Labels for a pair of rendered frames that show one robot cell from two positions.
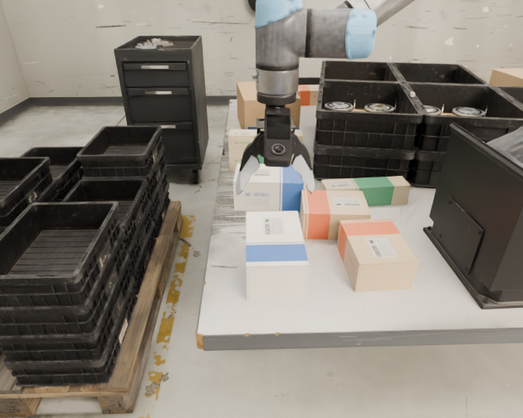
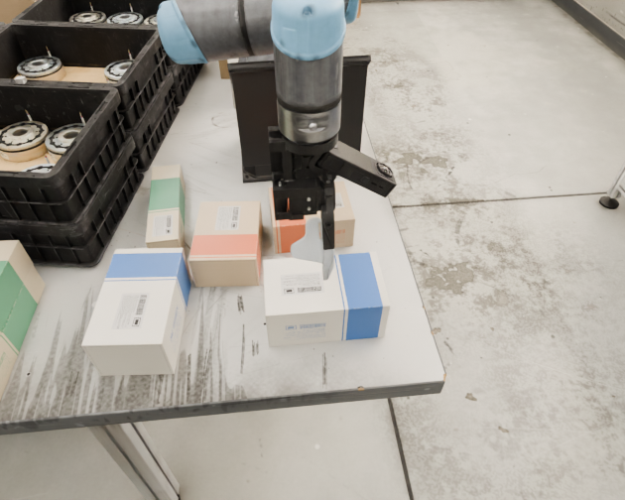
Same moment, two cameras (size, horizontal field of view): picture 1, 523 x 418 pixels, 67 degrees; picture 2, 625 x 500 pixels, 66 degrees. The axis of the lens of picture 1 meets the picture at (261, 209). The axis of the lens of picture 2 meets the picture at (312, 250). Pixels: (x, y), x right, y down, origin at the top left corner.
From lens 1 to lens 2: 0.90 m
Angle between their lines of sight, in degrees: 71
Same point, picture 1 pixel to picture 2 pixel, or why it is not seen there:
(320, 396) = not seen: hidden behind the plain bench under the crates
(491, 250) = (347, 131)
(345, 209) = (247, 220)
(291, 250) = (353, 265)
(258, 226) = (305, 299)
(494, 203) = not seen: hidden behind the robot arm
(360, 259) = (347, 217)
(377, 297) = (357, 231)
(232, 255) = (298, 362)
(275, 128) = (357, 159)
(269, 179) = (162, 293)
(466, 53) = not seen: outside the picture
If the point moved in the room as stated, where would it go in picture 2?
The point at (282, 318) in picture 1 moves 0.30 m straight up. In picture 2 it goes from (403, 303) to (433, 172)
